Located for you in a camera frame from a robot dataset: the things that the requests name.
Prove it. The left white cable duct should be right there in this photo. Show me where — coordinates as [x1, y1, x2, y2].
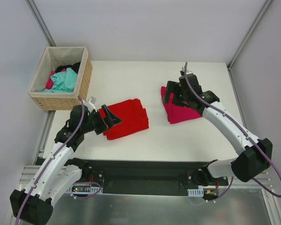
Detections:
[65, 185, 103, 195]

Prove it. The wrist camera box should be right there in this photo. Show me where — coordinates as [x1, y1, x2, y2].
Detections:
[180, 67, 193, 76]
[84, 97, 97, 112]

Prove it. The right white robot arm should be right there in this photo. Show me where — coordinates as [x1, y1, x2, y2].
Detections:
[162, 73, 273, 186]

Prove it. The black t shirt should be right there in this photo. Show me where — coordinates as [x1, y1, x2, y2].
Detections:
[55, 62, 81, 73]

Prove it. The right white cable duct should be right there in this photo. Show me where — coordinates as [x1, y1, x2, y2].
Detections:
[187, 188, 204, 197]

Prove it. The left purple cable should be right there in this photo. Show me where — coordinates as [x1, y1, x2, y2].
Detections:
[15, 95, 103, 225]

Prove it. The teal t shirt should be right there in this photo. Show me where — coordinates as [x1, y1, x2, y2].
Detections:
[43, 68, 78, 93]

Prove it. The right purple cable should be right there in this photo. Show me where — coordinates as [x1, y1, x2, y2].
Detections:
[184, 61, 281, 207]

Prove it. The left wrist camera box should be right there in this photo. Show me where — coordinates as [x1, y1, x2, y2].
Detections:
[84, 97, 97, 112]

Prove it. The aluminium frame rail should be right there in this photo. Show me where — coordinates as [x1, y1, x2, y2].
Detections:
[20, 165, 41, 183]

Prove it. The wicker basket with cloth liner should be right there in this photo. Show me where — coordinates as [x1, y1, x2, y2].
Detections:
[28, 47, 93, 111]

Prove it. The white cable duct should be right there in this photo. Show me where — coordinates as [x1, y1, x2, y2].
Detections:
[65, 185, 103, 195]
[187, 188, 204, 197]

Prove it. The pink t shirt in basket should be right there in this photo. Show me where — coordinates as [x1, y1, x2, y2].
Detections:
[44, 71, 61, 91]

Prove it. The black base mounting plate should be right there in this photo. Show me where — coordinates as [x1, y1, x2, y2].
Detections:
[35, 159, 228, 195]

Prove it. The purple cable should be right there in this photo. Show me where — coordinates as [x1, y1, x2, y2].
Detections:
[184, 61, 281, 207]
[15, 95, 103, 225]

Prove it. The red t shirt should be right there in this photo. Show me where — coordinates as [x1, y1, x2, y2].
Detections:
[103, 98, 149, 141]

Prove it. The magenta t shirt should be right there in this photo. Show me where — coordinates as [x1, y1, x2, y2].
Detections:
[163, 93, 202, 124]

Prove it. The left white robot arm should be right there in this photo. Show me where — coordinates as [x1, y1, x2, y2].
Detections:
[10, 105, 122, 225]

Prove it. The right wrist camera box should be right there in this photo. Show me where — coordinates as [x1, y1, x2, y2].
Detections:
[180, 67, 193, 76]

